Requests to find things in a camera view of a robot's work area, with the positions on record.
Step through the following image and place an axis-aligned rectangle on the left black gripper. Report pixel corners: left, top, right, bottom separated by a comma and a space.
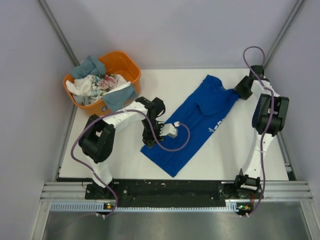
141, 117, 166, 148

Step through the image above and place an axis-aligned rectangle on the blue t shirt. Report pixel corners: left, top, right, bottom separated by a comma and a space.
140, 75, 240, 177

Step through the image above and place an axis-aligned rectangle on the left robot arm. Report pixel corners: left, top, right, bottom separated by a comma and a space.
78, 97, 166, 199

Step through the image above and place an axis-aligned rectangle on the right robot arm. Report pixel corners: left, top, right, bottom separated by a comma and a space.
233, 65, 290, 198

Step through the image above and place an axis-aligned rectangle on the orange plastic laundry basket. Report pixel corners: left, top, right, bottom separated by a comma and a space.
62, 50, 142, 120

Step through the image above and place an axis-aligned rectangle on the white t shirt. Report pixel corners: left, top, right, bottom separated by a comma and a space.
65, 77, 92, 96

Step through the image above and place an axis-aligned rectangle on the grey-blue t shirt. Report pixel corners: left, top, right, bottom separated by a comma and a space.
69, 55, 139, 114

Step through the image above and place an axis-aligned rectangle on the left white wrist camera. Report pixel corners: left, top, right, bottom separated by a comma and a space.
159, 121, 180, 138

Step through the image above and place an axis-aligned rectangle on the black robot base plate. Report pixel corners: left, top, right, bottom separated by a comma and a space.
85, 179, 258, 208

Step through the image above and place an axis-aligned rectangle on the right aluminium frame post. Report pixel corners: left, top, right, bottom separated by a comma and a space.
263, 0, 307, 69

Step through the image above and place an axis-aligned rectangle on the aluminium frame post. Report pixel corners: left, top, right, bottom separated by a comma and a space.
263, 0, 307, 69
36, 0, 80, 66

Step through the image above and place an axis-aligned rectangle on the grey slotted cable duct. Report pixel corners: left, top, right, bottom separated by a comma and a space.
50, 202, 249, 213

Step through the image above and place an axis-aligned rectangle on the left aluminium frame post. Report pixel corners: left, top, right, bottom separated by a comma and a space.
36, 0, 80, 66

